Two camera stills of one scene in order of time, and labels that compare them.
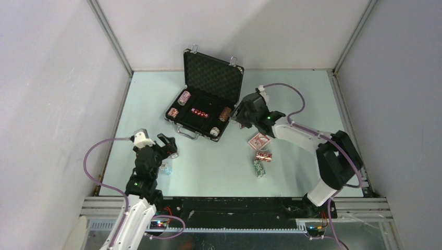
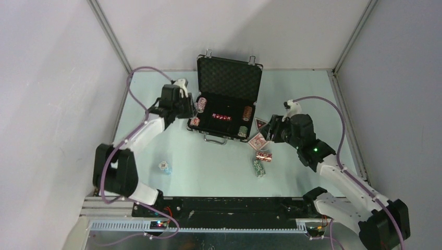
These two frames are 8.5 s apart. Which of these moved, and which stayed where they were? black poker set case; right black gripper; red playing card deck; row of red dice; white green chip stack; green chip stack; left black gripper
Moved: black poker set case; right black gripper; white green chip stack; row of red dice; left black gripper
Stayed: red playing card deck; green chip stack
